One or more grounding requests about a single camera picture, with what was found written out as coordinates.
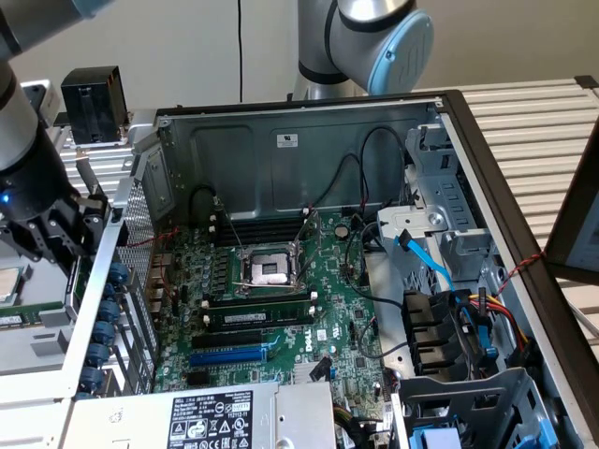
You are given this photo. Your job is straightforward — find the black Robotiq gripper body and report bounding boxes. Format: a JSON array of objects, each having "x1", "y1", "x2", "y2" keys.
[{"x1": 0, "y1": 122, "x2": 84, "y2": 226}]

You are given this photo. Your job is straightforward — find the grey parts rack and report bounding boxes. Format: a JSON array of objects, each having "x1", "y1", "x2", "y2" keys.
[{"x1": 0, "y1": 259, "x2": 80, "y2": 375}]

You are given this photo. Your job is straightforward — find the silver CPU chip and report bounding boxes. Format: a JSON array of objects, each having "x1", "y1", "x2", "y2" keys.
[{"x1": 0, "y1": 267, "x2": 23, "y2": 304}]

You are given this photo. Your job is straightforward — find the green RAM stick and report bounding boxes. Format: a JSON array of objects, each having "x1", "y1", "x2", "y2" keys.
[
  {"x1": 0, "y1": 301, "x2": 66, "y2": 331},
  {"x1": 207, "y1": 300, "x2": 315, "y2": 332}
]

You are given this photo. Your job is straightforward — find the silver network port block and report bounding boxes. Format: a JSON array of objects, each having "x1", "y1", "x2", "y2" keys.
[{"x1": 148, "y1": 252, "x2": 172, "y2": 275}]

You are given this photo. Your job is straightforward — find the silver USB port block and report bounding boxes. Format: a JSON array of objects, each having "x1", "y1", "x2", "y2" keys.
[{"x1": 147, "y1": 279, "x2": 168, "y2": 313}]

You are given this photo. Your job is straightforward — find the black CPU cooler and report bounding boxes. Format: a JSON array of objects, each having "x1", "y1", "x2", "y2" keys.
[{"x1": 60, "y1": 65, "x2": 131, "y2": 146}]

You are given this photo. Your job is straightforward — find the thin metal locking lever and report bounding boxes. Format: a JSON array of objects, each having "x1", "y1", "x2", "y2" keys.
[{"x1": 214, "y1": 198, "x2": 247, "y2": 256}]

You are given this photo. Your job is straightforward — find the long black expansion slot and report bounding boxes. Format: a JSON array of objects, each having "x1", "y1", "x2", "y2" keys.
[{"x1": 190, "y1": 328, "x2": 264, "y2": 351}]

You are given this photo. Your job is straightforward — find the CPU socket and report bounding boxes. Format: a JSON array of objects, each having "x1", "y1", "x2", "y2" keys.
[{"x1": 232, "y1": 244, "x2": 306, "y2": 301}]

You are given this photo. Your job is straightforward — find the metal socket cover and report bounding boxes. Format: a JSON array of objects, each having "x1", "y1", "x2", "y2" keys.
[{"x1": 290, "y1": 209, "x2": 325, "y2": 282}]

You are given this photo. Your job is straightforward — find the silver power supply unit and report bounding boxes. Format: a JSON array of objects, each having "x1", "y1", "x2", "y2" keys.
[{"x1": 59, "y1": 381, "x2": 339, "y2": 449}]

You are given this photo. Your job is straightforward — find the green Dell motherboard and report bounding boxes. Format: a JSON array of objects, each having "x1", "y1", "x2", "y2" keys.
[{"x1": 152, "y1": 208, "x2": 399, "y2": 417}]

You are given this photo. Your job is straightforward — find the open grey PC case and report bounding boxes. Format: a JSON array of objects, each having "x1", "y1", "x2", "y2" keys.
[{"x1": 59, "y1": 88, "x2": 599, "y2": 449}]

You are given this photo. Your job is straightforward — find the silver chipset heat sink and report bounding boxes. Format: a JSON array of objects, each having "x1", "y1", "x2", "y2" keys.
[{"x1": 290, "y1": 360, "x2": 331, "y2": 385}]

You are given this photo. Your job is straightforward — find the silver disk bay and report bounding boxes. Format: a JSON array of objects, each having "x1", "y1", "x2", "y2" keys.
[{"x1": 376, "y1": 122, "x2": 498, "y2": 282}]

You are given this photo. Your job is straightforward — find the black plastic fan shroud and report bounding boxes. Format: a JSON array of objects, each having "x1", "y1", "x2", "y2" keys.
[{"x1": 402, "y1": 288, "x2": 469, "y2": 378}]

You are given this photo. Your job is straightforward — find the blue drive caddy block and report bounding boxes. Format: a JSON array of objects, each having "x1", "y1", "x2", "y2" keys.
[{"x1": 407, "y1": 424, "x2": 464, "y2": 449}]

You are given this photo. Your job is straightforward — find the grey drive cage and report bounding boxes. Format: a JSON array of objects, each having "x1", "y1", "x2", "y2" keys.
[{"x1": 390, "y1": 367, "x2": 565, "y2": 449}]

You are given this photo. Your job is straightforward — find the dark framed panel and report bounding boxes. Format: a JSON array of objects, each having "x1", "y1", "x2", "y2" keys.
[{"x1": 545, "y1": 116, "x2": 599, "y2": 287}]

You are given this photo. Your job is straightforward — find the red black twisted wire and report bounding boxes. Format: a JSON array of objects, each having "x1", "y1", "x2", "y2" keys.
[
  {"x1": 125, "y1": 225, "x2": 183, "y2": 300},
  {"x1": 494, "y1": 251, "x2": 548, "y2": 297}
]

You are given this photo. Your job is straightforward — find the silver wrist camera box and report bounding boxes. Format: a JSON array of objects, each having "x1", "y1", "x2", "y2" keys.
[{"x1": 21, "y1": 79, "x2": 52, "y2": 124}]

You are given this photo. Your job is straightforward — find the black arched wire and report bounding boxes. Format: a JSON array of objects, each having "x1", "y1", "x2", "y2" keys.
[{"x1": 188, "y1": 183, "x2": 220, "y2": 231}]

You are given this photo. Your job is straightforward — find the thin black hanging cable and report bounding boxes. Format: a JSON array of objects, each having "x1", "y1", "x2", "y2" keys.
[{"x1": 237, "y1": 0, "x2": 245, "y2": 103}]

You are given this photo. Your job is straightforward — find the black looped wire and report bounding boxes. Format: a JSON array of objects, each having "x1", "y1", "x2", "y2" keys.
[{"x1": 358, "y1": 125, "x2": 408, "y2": 211}]

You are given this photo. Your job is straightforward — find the blue SATA wire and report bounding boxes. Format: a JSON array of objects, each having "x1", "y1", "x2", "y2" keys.
[{"x1": 395, "y1": 230, "x2": 498, "y2": 360}]

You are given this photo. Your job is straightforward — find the yellow red power wires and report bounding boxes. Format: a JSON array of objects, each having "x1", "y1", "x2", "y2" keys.
[{"x1": 467, "y1": 287, "x2": 531, "y2": 353}]

